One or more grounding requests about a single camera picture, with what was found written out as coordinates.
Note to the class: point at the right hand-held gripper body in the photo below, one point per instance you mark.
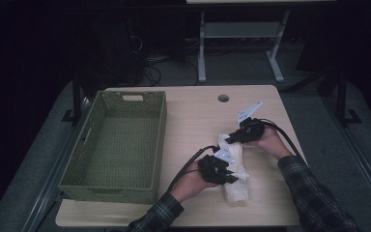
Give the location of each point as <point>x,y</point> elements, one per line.
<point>252,130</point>

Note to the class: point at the person's left hand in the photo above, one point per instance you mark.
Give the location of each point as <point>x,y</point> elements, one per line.
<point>191,187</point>

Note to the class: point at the white cloth with brown print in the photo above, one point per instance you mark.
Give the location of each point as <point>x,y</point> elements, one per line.
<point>236,190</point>

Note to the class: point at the dark computer tower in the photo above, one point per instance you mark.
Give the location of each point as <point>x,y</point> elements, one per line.
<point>116,54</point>

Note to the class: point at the green woven basket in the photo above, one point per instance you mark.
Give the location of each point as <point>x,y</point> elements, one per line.
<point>119,145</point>

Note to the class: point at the person's right hand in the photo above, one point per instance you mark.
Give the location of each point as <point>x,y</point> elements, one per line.
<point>273,145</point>

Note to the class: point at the white metal table frame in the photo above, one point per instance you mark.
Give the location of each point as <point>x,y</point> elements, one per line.
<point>238,29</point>

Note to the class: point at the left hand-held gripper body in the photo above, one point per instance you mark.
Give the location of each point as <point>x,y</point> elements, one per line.
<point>212,169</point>

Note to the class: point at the black metal post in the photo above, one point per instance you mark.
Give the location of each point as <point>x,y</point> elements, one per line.
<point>76,100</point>
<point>342,96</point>

